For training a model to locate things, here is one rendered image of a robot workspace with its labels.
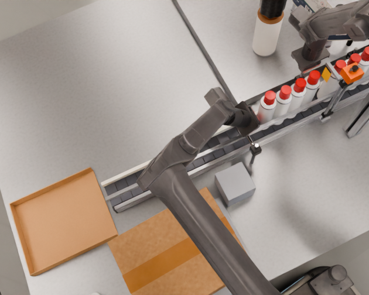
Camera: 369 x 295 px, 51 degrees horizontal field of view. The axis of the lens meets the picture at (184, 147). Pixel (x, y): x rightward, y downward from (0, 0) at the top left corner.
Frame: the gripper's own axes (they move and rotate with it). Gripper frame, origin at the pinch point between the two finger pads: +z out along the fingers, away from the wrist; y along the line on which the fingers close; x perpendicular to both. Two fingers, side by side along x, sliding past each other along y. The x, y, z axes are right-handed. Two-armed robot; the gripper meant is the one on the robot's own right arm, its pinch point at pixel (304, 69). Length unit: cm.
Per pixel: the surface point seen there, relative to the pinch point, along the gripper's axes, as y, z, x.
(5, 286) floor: 154, 103, -4
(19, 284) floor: 147, 103, -2
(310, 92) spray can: 2.7, -0.3, 8.1
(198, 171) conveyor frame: 44.7, 14.5, 11.3
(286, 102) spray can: 12.5, -2.4, 8.7
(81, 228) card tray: 89, 19, 10
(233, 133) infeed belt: 27.7, 14.0, 4.6
